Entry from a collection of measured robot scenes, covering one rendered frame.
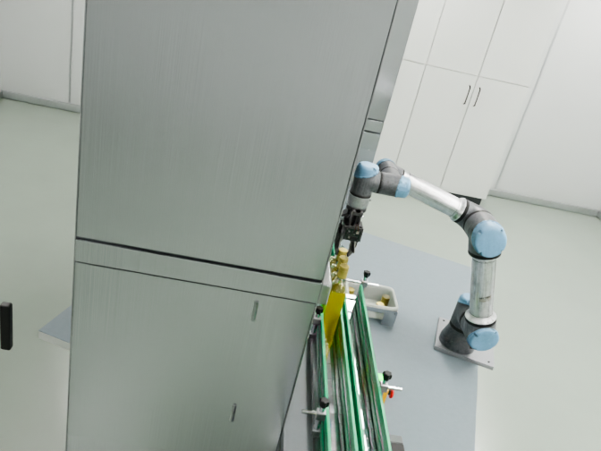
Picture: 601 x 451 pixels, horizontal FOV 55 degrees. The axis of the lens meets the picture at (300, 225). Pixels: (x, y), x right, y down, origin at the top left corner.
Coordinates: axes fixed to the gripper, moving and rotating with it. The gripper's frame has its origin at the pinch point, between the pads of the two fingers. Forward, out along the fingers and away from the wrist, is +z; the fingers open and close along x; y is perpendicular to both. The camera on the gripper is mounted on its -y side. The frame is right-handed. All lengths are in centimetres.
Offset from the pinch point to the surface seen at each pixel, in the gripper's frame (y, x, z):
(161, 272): 64, -55, -20
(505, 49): -372, 174, -43
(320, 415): 63, -6, 19
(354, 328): 7.6, 10.7, 27.3
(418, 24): -373, 88, -47
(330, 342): 18.2, 0.8, 27.3
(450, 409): 28, 48, 40
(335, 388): 41.8, 1.3, 27.2
